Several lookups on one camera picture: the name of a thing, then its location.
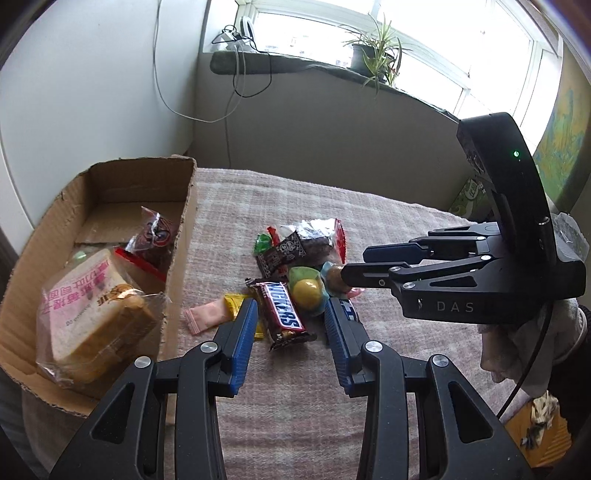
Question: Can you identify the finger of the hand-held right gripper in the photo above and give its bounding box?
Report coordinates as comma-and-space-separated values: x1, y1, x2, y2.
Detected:
341, 254, 502, 291
363, 222, 502, 266

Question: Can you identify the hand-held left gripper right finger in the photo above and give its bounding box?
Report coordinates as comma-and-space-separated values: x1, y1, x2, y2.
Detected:
323, 295, 536, 480

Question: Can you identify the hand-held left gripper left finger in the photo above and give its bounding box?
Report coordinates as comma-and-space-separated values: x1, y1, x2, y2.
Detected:
48, 298, 259, 480

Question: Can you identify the blue white packet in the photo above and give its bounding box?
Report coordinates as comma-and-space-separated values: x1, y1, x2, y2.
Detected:
330, 295, 361, 324

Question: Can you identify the teal round candy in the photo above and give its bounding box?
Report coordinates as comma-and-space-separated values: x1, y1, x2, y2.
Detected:
321, 261, 365, 301

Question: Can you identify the yellow snack packet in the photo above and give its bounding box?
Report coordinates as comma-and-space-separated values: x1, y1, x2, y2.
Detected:
224, 292, 266, 342

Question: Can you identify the brown chocolate bar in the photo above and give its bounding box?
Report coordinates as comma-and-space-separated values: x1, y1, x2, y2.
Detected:
245, 278, 317, 352

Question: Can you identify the yellow ball jelly candy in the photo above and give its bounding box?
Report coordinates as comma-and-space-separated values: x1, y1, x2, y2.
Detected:
287, 265, 328, 315

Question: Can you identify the clear red-edged snack bag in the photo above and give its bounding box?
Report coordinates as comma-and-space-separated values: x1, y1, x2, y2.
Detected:
267, 218, 347, 268
115, 206, 178, 282

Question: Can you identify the dark small candy packet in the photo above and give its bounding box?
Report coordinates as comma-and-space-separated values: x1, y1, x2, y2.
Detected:
256, 233, 308, 278

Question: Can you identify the cardboard box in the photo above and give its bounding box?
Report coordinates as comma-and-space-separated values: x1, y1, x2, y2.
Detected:
0, 154, 199, 418

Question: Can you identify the pink snack packet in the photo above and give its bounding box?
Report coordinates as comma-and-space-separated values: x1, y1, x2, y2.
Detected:
185, 299, 232, 334

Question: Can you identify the clear plastic bag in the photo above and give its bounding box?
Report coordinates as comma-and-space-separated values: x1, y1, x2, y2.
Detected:
553, 212, 588, 260

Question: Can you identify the green printed box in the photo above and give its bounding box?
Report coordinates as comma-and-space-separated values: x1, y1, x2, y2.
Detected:
448, 178, 486, 220

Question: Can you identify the plaid blanket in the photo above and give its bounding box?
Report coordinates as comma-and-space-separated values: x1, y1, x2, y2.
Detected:
23, 168, 578, 480

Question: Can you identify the white cloth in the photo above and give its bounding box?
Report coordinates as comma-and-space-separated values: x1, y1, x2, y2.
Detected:
478, 299, 587, 398

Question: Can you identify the bagged sliced bread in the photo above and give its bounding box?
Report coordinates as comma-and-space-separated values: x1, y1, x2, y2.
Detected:
36, 247, 169, 386

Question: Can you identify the potted spider plant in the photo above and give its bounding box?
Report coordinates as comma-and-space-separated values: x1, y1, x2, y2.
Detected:
342, 14, 414, 93

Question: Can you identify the yellow box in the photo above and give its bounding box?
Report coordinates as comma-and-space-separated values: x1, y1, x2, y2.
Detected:
503, 390, 573, 467

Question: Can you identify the white charger device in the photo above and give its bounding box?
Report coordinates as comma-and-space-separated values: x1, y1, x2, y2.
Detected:
212, 16, 259, 54

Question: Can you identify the wall poster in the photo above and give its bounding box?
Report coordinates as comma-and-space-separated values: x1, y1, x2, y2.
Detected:
531, 80, 588, 204

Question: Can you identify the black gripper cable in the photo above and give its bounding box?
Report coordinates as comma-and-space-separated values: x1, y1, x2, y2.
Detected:
496, 300, 555, 421

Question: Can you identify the white cable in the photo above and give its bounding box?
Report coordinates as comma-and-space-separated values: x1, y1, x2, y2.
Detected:
154, 0, 242, 168

